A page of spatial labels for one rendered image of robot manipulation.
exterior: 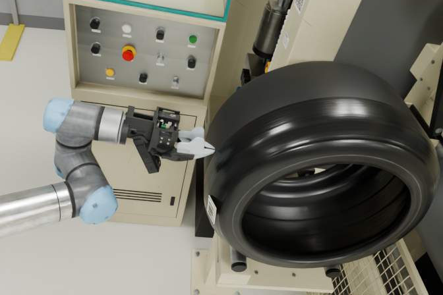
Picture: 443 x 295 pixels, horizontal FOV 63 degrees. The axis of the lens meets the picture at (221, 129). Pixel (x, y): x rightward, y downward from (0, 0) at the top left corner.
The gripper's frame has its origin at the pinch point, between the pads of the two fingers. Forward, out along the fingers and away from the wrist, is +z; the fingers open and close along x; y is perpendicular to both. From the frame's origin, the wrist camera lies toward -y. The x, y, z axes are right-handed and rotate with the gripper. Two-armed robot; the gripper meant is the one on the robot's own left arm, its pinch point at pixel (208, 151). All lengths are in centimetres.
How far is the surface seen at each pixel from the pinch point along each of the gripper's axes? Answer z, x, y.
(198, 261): 29, 38, -120
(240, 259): 17.5, -9.5, -29.2
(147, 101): -15, 59, -37
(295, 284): 39, -10, -39
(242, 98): 5.0, 8.1, 11.1
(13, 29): -139, 246, -138
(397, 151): 32.4, -10.8, 20.3
